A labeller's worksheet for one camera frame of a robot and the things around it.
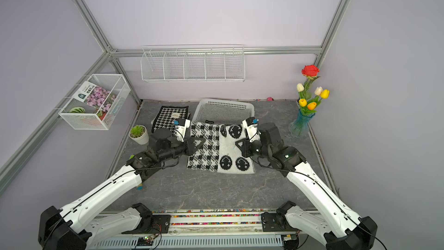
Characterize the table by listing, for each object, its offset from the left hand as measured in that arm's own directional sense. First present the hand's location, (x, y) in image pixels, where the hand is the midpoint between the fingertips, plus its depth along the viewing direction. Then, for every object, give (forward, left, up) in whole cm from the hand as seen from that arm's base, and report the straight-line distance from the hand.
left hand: (204, 142), depth 72 cm
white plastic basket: (+39, +4, -15) cm, 42 cm away
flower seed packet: (+20, +47, +10) cm, 52 cm away
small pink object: (+48, -44, -25) cm, 70 cm away
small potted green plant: (+17, +38, -16) cm, 45 cm away
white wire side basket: (+13, +52, +9) cm, 54 cm away
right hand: (-1, -14, 0) cm, 14 cm away
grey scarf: (+30, -10, -17) cm, 36 cm away
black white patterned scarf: (-3, -6, -6) cm, 9 cm away
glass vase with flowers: (+20, -53, +1) cm, 56 cm away
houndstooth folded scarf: (+33, +27, -21) cm, 48 cm away
